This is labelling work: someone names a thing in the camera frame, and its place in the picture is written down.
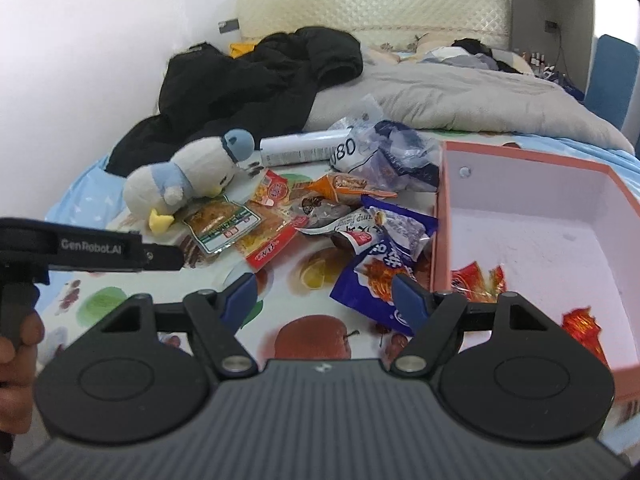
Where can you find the shiny red snack packet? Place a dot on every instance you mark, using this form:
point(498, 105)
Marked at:
point(582, 330)
point(475, 280)

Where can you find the red and yellow snack packet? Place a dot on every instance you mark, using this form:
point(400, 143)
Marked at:
point(267, 242)

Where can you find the cream quilted headboard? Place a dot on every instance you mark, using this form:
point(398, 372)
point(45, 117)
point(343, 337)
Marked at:
point(375, 5)

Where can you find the pile of clothes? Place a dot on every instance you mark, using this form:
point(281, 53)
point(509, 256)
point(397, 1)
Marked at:
point(475, 52)

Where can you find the wall socket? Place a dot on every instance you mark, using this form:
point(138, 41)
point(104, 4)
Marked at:
point(229, 26)

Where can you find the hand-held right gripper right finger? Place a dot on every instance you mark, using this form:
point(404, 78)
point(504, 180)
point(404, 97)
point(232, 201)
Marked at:
point(407, 302)

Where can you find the orange snack packet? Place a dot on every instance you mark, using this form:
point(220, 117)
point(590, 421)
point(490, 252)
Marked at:
point(340, 185)

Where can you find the black jacket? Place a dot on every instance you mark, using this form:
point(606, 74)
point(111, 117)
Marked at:
point(225, 90)

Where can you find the plush penguin toy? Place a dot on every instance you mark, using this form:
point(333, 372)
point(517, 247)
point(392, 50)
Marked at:
point(200, 165)

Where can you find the row of small bottles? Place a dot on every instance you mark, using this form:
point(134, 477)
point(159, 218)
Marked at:
point(537, 60)

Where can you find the purple snack packet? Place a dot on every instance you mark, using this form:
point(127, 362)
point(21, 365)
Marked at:
point(400, 230)

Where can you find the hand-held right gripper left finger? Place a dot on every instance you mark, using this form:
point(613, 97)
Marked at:
point(242, 296)

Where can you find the dark brown clear snack packet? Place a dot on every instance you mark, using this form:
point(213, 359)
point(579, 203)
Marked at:
point(325, 212)

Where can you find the black wall outlet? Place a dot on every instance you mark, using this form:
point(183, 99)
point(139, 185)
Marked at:
point(551, 25)

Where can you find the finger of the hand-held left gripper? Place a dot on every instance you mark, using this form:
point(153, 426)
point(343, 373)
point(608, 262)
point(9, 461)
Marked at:
point(162, 258)

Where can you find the blue snack packet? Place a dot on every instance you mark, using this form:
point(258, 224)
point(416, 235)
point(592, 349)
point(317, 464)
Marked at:
point(372, 280)

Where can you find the pink cardboard box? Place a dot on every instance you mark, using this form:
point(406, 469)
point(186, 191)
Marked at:
point(525, 225)

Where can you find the blue chair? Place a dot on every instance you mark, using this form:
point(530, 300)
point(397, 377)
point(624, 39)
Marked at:
point(607, 80)

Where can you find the clear green-label snack packet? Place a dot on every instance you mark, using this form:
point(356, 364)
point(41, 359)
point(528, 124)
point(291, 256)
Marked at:
point(220, 222)

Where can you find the yellow cloth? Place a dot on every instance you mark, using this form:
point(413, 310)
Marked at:
point(242, 50)

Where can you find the white spray can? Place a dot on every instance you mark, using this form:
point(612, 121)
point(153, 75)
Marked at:
point(300, 147)

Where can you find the small red snack packet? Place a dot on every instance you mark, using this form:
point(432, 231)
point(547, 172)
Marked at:
point(272, 190)

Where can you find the grey blanket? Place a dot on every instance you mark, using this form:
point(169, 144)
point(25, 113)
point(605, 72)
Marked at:
point(450, 100)

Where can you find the person's left hand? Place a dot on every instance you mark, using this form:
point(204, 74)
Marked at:
point(17, 375)

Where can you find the clear blue-printed plastic bag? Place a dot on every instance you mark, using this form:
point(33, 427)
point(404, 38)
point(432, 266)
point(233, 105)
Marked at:
point(395, 160)

